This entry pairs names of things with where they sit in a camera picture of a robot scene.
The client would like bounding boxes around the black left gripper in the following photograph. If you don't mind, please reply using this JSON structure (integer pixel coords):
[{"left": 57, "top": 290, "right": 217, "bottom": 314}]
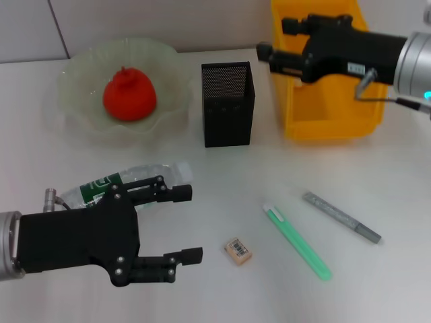
[{"left": 18, "top": 174, "right": 204, "bottom": 289}]

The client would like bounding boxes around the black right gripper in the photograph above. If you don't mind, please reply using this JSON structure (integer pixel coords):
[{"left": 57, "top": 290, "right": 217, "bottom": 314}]
[{"left": 256, "top": 13, "right": 410, "bottom": 85}]

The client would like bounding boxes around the clear green-label water bottle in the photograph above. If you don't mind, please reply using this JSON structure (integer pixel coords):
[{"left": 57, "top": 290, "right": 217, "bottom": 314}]
[{"left": 60, "top": 160, "right": 193, "bottom": 212}]

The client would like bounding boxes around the beige eraser with barcode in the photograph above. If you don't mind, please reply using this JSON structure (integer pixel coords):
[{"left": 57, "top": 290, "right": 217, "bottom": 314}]
[{"left": 223, "top": 236, "right": 254, "bottom": 267}]

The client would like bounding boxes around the black mesh pen holder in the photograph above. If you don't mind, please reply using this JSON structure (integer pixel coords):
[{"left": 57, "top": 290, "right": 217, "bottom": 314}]
[{"left": 201, "top": 61, "right": 257, "bottom": 148}]

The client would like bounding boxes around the pale green glass fruit plate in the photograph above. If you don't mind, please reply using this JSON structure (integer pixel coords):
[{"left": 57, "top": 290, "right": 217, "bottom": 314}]
[{"left": 56, "top": 37, "right": 190, "bottom": 147}]

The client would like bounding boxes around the green pen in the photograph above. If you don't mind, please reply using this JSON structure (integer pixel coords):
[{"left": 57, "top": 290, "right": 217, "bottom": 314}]
[{"left": 262, "top": 203, "right": 333, "bottom": 282}]

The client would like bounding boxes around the grey glitter pen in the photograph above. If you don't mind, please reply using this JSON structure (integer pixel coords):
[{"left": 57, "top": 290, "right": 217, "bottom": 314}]
[{"left": 302, "top": 191, "right": 383, "bottom": 245}]

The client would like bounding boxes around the yellow plastic bin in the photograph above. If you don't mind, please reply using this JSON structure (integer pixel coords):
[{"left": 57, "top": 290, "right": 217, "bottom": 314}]
[{"left": 271, "top": 0, "right": 387, "bottom": 141}]

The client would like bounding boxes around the right wrist cable with connector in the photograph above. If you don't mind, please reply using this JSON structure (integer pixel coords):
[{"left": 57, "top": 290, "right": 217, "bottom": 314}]
[{"left": 355, "top": 69, "right": 431, "bottom": 117}]

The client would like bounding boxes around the wrist cable with connector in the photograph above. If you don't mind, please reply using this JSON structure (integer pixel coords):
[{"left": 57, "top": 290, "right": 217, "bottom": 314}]
[
  {"left": 43, "top": 188, "right": 73, "bottom": 213},
  {"left": 355, "top": 69, "right": 431, "bottom": 117}
]

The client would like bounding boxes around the left wrist cable with connector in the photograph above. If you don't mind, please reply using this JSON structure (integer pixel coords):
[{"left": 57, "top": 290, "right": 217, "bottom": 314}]
[{"left": 43, "top": 188, "right": 73, "bottom": 213}]

